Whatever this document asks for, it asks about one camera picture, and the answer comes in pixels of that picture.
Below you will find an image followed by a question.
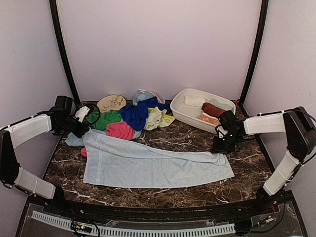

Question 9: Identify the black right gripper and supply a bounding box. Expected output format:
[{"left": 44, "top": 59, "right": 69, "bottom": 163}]
[{"left": 212, "top": 131, "right": 242, "bottom": 153}]

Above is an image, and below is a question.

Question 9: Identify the large pale blue towel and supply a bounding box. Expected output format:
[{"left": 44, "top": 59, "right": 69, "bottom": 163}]
[{"left": 83, "top": 129, "right": 234, "bottom": 189}]

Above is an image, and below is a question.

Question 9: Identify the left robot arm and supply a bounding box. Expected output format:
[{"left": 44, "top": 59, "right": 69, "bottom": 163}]
[{"left": 0, "top": 106, "right": 90, "bottom": 215}]

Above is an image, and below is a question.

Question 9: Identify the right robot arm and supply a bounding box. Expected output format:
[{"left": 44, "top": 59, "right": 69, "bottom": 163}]
[{"left": 212, "top": 106, "right": 316, "bottom": 214}]

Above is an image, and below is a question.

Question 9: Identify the grey-blue towel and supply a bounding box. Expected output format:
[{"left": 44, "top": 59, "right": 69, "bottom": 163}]
[{"left": 65, "top": 131, "right": 141, "bottom": 147}]

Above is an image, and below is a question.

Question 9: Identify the brown rolled towel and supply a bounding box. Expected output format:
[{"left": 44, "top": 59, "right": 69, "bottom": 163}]
[{"left": 201, "top": 102, "right": 225, "bottom": 118}]

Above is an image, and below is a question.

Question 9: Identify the orange patterned rolled towel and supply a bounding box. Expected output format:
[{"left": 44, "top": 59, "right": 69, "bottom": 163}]
[{"left": 198, "top": 113, "right": 220, "bottom": 126}]

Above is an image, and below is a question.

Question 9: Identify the pale green rolled towel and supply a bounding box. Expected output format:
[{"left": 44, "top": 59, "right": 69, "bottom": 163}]
[{"left": 209, "top": 98, "right": 232, "bottom": 111}]

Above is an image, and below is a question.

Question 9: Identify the beige bird-painted plate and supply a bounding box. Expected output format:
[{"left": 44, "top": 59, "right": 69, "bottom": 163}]
[{"left": 97, "top": 95, "right": 126, "bottom": 113}]

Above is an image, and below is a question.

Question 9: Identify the white plastic basin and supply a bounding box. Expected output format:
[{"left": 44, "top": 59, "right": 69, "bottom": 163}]
[{"left": 170, "top": 88, "right": 236, "bottom": 134}]

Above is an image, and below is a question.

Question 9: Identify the white rolled towel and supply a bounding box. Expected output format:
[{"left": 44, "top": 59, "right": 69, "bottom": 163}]
[{"left": 184, "top": 95, "right": 206, "bottom": 107}]

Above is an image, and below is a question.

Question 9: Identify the pink towel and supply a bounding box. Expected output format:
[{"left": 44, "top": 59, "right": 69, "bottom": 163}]
[{"left": 82, "top": 122, "right": 134, "bottom": 162}]

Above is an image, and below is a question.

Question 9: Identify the royal blue towel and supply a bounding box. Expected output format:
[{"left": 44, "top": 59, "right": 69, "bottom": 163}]
[{"left": 119, "top": 97, "right": 171, "bottom": 131}]

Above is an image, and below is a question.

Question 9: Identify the pale yellow patterned towel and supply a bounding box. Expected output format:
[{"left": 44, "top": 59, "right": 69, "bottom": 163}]
[{"left": 144, "top": 107, "right": 175, "bottom": 131}]

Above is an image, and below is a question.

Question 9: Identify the light blue dotted towel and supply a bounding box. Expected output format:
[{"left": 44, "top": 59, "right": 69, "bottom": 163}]
[{"left": 132, "top": 89, "right": 165, "bottom": 106}]

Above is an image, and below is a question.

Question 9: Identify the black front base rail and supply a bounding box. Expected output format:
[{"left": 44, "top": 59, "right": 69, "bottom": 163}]
[{"left": 46, "top": 190, "right": 277, "bottom": 224}]

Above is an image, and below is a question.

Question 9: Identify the white slotted cable duct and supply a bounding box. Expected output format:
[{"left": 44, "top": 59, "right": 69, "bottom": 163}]
[{"left": 31, "top": 211, "right": 236, "bottom": 237}]

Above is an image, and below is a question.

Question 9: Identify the black left frame post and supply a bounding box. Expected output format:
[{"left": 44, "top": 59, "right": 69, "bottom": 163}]
[{"left": 49, "top": 0, "right": 80, "bottom": 105}]

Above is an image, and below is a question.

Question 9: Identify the black frame post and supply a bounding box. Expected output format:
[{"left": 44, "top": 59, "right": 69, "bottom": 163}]
[
  {"left": 239, "top": 0, "right": 269, "bottom": 105},
  {"left": 49, "top": 0, "right": 80, "bottom": 105}
]

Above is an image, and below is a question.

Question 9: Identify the black right frame post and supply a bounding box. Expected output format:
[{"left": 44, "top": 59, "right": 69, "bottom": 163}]
[{"left": 239, "top": 0, "right": 269, "bottom": 105}]

